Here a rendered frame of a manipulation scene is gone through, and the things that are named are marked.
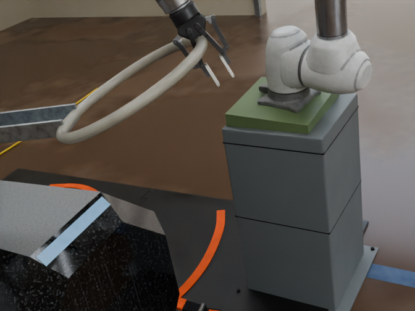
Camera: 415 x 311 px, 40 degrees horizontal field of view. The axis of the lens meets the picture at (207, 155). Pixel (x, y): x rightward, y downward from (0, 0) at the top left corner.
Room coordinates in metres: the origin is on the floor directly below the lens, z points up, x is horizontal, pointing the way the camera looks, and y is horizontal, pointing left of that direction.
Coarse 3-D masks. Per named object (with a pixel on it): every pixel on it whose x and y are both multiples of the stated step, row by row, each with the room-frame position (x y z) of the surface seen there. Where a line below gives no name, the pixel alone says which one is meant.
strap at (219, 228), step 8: (56, 184) 3.22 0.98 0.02; (64, 184) 3.20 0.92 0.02; (72, 184) 3.18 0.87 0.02; (224, 216) 2.52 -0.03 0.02; (216, 224) 2.46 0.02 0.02; (224, 224) 2.45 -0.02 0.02; (216, 232) 2.39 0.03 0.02; (216, 240) 2.32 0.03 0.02; (208, 248) 2.27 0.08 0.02; (216, 248) 2.26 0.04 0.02; (208, 256) 2.21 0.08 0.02; (200, 264) 2.16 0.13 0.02; (208, 264) 2.15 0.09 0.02; (200, 272) 2.10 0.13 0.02; (192, 280) 2.05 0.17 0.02; (184, 288) 2.01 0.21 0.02
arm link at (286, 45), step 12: (276, 36) 1.94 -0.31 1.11; (288, 36) 1.92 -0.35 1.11; (300, 36) 1.92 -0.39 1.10; (276, 48) 1.92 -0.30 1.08; (288, 48) 1.90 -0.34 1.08; (300, 48) 1.89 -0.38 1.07; (276, 60) 1.91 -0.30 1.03; (288, 60) 1.88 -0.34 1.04; (276, 72) 1.92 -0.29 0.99; (288, 72) 1.88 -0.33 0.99; (276, 84) 1.93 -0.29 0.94; (288, 84) 1.90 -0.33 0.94; (300, 84) 1.87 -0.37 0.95
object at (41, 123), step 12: (36, 108) 1.63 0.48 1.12; (48, 108) 1.62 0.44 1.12; (60, 108) 1.61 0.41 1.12; (72, 108) 1.60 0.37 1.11; (0, 120) 1.66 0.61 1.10; (12, 120) 1.65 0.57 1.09; (24, 120) 1.64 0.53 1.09; (36, 120) 1.63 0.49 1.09; (48, 120) 1.62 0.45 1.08; (60, 120) 1.49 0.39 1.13; (0, 132) 1.54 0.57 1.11; (12, 132) 1.53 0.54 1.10; (24, 132) 1.52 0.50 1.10; (36, 132) 1.51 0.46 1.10; (48, 132) 1.50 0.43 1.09
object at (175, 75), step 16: (160, 48) 1.71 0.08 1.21; (176, 48) 1.66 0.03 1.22; (144, 64) 1.71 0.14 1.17; (192, 64) 1.35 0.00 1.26; (112, 80) 1.70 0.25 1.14; (160, 80) 1.30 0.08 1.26; (176, 80) 1.31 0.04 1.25; (96, 96) 1.66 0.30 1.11; (144, 96) 1.27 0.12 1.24; (80, 112) 1.60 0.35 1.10; (112, 112) 1.28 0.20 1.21; (128, 112) 1.26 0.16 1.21; (64, 128) 1.46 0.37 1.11; (96, 128) 1.27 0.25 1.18
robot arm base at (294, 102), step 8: (264, 88) 2.05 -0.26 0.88; (264, 96) 2.00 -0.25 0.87; (272, 96) 1.95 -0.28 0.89; (280, 96) 1.92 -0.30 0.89; (288, 96) 1.91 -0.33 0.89; (296, 96) 1.91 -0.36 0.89; (304, 96) 1.92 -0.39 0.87; (312, 96) 1.95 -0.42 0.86; (264, 104) 1.97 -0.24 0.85; (272, 104) 1.94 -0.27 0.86; (280, 104) 1.92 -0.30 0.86; (288, 104) 1.90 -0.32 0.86; (296, 104) 1.89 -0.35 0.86; (304, 104) 1.91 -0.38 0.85; (296, 112) 1.87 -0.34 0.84
